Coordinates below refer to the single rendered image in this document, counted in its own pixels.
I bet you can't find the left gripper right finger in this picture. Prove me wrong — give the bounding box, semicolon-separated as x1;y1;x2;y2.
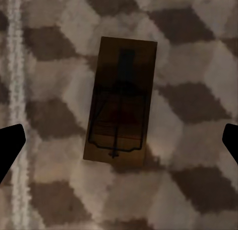
222;123;238;164

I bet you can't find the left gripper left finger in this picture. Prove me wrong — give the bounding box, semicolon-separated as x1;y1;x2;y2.
0;124;26;183

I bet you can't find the mousetrap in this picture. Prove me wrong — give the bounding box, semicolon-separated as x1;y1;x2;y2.
83;36;158;169

